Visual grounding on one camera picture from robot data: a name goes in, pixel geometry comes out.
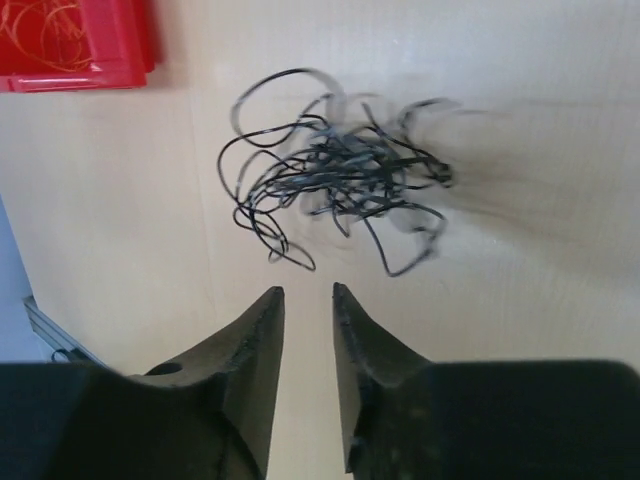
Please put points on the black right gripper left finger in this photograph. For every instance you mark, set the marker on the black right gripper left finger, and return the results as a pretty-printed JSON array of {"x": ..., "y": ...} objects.
[{"x": 204, "y": 414}]

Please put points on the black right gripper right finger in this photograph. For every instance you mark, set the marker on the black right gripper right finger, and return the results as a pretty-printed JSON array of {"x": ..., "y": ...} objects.
[{"x": 406, "y": 417}]

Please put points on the red plastic bin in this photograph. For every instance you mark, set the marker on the red plastic bin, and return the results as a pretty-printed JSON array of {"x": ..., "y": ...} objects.
[{"x": 54, "y": 46}]

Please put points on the aluminium frame rail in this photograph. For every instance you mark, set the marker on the aluminium frame rail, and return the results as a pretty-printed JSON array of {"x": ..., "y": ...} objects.
[{"x": 65, "y": 348}]

